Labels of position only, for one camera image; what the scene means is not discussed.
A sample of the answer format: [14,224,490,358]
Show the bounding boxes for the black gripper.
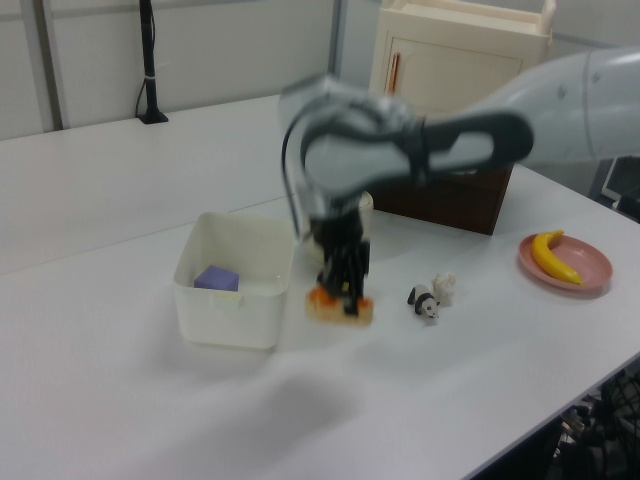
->
[307,212,372,316]

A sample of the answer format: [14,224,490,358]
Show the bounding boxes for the toy bread with orange topping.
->
[305,285,375,327]

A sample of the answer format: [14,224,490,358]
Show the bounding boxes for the white plastic basket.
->
[173,211,297,350]

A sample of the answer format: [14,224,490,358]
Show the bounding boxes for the toy panda figure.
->
[406,283,441,321]

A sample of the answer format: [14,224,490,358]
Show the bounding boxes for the small white animal figurine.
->
[430,271,457,306]

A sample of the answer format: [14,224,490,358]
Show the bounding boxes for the purple block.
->
[193,265,240,292]

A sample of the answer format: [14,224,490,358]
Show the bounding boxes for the dark wooden drawer box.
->
[372,164,515,236]

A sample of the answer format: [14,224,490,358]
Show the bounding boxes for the yellow toy banana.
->
[530,229,584,285]

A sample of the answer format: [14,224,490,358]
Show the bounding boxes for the pink plate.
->
[517,233,614,297]

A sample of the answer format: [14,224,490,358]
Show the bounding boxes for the cream toy cabinet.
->
[369,0,557,121]

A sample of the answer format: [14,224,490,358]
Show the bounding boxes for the black pole stand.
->
[135,0,169,125]

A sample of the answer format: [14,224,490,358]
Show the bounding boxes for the black cable clutter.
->
[547,362,640,480]

